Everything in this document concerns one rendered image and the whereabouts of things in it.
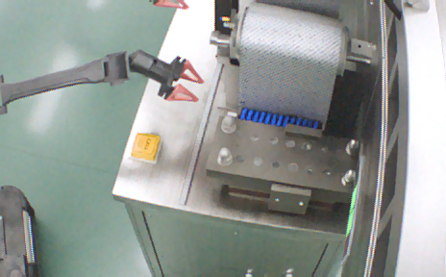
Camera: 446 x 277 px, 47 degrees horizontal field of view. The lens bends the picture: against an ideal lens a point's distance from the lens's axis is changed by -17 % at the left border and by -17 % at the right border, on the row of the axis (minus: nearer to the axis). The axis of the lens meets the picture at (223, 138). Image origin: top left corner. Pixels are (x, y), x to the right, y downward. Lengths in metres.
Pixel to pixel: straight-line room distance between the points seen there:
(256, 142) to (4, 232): 1.30
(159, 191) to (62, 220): 1.10
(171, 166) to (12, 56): 1.91
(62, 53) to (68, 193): 0.89
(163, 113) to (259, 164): 0.37
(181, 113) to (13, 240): 1.04
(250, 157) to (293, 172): 0.11
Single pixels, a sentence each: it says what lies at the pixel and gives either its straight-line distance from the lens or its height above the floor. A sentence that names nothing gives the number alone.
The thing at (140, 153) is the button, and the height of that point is 0.92.
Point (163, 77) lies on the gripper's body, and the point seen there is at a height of 1.13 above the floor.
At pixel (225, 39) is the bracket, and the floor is 1.19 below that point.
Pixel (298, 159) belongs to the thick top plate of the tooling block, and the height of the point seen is 1.03.
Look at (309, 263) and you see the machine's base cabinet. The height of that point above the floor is 0.65.
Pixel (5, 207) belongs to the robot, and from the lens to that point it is 2.50.
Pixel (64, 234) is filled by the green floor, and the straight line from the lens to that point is 2.62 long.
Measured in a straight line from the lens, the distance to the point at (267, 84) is 1.50.
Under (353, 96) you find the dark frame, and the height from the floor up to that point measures 1.07.
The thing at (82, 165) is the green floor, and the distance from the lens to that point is 2.77.
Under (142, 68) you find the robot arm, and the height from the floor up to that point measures 1.16.
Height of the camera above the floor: 2.33
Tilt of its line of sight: 57 degrees down
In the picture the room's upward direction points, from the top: straight up
